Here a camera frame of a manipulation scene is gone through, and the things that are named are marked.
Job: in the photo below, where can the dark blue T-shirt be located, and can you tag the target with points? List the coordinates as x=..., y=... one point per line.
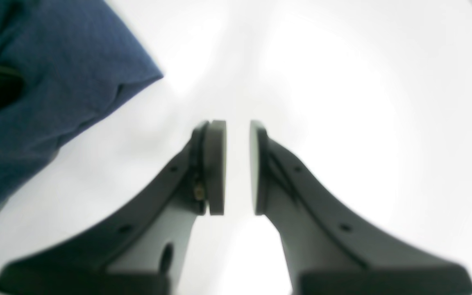
x=78, y=63

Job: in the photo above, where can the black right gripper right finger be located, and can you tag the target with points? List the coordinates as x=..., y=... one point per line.
x=328, y=248

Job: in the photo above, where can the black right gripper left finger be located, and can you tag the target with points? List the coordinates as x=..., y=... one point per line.
x=140, y=249

